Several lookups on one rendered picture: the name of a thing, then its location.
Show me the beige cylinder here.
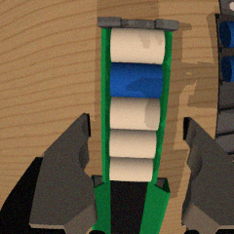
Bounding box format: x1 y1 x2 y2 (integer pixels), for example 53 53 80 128
109 157 153 181
109 129 156 158
110 27 165 64
110 97 160 131

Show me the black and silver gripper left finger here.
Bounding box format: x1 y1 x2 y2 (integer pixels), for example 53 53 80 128
0 113 98 234

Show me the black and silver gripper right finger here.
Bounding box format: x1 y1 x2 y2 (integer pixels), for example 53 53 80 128
181 117 234 234

